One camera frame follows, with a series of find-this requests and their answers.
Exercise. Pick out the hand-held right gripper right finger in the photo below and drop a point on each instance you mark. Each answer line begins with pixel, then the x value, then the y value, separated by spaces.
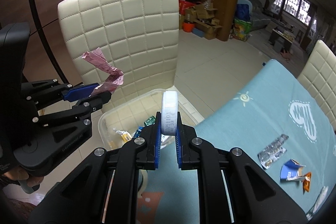
pixel 179 145

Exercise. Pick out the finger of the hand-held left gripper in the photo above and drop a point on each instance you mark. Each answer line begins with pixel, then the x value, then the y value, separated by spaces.
pixel 78 91
pixel 92 106

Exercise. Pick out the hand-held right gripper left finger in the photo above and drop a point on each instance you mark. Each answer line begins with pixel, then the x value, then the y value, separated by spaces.
pixel 157 145

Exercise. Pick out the pink paper strip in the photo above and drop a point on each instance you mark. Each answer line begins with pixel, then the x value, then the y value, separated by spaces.
pixel 110 79

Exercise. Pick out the white ribbed lid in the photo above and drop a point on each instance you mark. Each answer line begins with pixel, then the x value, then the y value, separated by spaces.
pixel 170 114

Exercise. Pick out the beige snack wrapper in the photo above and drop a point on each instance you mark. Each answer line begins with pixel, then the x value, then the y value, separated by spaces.
pixel 124 136

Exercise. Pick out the clear plastic bin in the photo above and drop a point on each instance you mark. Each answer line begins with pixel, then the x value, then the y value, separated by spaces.
pixel 126 119

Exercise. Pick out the person's left hand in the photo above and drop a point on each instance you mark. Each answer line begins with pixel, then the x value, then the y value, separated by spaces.
pixel 15 174

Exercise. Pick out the green foil wrapper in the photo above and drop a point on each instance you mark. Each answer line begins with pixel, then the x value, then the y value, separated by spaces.
pixel 149 121

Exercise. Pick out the cream quilted chair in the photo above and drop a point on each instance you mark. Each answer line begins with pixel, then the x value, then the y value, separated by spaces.
pixel 126 30
pixel 320 74

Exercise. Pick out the clear blister wrapper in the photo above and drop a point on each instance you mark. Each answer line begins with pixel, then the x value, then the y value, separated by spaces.
pixel 273 150

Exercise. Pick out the torn blue white carton piece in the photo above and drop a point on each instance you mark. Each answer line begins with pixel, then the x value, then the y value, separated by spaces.
pixel 287 170

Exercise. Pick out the orange bucket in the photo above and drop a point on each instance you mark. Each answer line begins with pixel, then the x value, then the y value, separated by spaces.
pixel 189 27

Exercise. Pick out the pile of cardboard boxes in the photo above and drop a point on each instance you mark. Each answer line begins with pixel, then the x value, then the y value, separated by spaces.
pixel 204 19

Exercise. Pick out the colourful printed bag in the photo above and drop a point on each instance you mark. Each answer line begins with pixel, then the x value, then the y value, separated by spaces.
pixel 241 30

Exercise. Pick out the orange snack wrapper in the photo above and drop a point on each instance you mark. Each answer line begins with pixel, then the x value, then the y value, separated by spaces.
pixel 306 182

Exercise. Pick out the red bag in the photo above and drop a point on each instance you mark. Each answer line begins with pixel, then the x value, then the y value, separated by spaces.
pixel 186 6

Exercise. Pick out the pink toy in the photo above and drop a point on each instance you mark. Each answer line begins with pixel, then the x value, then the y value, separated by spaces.
pixel 286 55

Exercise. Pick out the blue bag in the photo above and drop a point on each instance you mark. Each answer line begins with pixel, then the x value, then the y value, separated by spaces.
pixel 244 11

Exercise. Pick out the low coffee table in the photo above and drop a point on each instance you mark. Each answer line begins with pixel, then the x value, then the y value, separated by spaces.
pixel 281 36

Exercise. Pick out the grey sofa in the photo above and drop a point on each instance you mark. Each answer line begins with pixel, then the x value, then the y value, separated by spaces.
pixel 260 19

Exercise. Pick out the barred window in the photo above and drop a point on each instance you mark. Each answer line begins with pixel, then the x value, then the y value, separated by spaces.
pixel 296 3

